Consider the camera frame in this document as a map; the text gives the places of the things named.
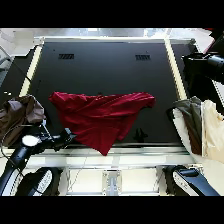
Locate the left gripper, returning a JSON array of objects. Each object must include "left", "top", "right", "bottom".
[{"left": 52, "top": 127, "right": 78, "bottom": 151}]

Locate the red T-shirt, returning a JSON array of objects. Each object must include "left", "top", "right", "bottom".
[{"left": 48, "top": 91, "right": 157, "bottom": 157}]

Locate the brown garment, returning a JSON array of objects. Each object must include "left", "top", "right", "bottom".
[{"left": 0, "top": 94, "right": 47, "bottom": 148}]

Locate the white garment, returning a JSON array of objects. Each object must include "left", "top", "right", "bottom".
[{"left": 172, "top": 108, "right": 224, "bottom": 176}]

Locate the dark grey garment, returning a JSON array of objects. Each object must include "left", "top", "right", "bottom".
[{"left": 166, "top": 96, "right": 204, "bottom": 156}]

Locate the cream garment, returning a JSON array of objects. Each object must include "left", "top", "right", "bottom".
[{"left": 200, "top": 99, "right": 224, "bottom": 164}]

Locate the black cable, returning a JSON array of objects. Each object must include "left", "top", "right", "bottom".
[{"left": 0, "top": 123, "right": 35, "bottom": 161}]

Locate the silver frame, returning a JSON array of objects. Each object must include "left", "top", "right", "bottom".
[{"left": 6, "top": 34, "right": 208, "bottom": 197}]

